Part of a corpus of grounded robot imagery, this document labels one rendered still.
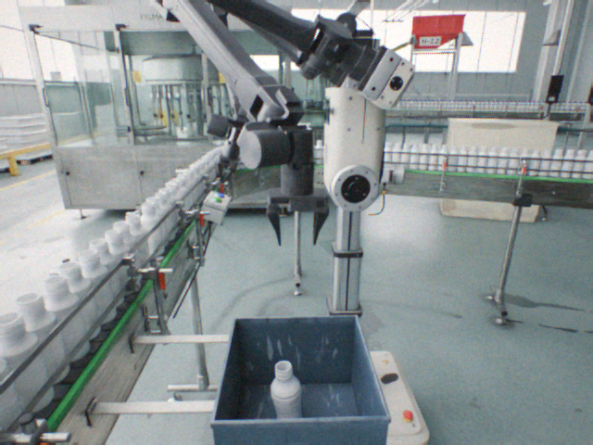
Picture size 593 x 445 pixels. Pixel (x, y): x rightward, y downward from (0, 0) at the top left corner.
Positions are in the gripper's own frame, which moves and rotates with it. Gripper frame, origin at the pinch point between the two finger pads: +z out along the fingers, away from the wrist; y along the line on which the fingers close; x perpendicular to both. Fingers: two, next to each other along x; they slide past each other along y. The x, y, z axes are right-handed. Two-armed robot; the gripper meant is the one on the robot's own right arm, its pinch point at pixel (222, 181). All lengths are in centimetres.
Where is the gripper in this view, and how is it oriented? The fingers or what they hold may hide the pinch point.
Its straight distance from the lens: 133.0
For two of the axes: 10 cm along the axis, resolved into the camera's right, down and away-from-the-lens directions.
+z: -3.5, 8.9, 3.1
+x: 9.4, 3.2, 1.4
